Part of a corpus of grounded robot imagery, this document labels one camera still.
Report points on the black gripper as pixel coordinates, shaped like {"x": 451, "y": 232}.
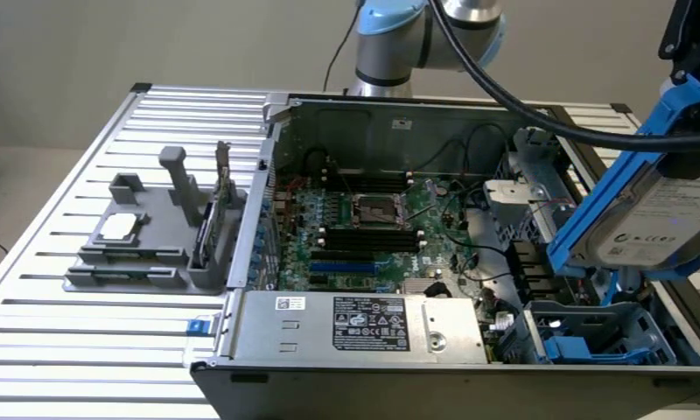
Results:
{"x": 697, "y": 30}

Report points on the hard disk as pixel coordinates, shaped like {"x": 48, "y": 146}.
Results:
{"x": 647, "y": 227}

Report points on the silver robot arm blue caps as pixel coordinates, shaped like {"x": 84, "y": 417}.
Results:
{"x": 386, "y": 52}

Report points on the grey metal disk bay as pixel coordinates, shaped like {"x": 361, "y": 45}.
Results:
{"x": 619, "y": 315}

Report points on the blue empty disk carrier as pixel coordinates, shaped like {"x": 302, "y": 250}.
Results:
{"x": 566, "y": 350}

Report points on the black table corner cap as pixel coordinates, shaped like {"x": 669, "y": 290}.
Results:
{"x": 622, "y": 108}
{"x": 142, "y": 87}

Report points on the white case sticker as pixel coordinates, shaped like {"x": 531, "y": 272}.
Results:
{"x": 402, "y": 123}

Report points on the green motherboard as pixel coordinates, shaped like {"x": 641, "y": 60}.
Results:
{"x": 443, "y": 227}

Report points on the black RAM slot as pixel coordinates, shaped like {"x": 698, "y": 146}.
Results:
{"x": 367, "y": 183}
{"x": 374, "y": 230}
{"x": 374, "y": 249}
{"x": 367, "y": 174}
{"x": 374, "y": 242}
{"x": 367, "y": 170}
{"x": 374, "y": 236}
{"x": 367, "y": 178}

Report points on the CPU socket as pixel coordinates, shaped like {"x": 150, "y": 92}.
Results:
{"x": 379, "y": 210}

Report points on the silver chipset heat sink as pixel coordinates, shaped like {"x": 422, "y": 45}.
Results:
{"x": 422, "y": 286}

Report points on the black expansion slot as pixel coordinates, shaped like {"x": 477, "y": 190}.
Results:
{"x": 345, "y": 256}

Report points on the blue expansion slot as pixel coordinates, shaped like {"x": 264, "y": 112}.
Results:
{"x": 345, "y": 267}

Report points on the graphics card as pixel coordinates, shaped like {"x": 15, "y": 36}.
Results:
{"x": 224, "y": 192}

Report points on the silver power supply unit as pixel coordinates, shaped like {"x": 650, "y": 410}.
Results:
{"x": 303, "y": 341}

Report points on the open black PC case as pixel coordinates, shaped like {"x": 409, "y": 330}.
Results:
{"x": 327, "y": 394}

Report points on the grey parts rack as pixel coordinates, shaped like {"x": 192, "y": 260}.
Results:
{"x": 180, "y": 280}

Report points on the silver CPU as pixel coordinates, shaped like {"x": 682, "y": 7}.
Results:
{"x": 119, "y": 227}

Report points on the blue case latch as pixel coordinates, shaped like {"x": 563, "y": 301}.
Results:
{"x": 199, "y": 327}

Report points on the silver metal bracket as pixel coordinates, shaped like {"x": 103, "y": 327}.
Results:
{"x": 507, "y": 197}

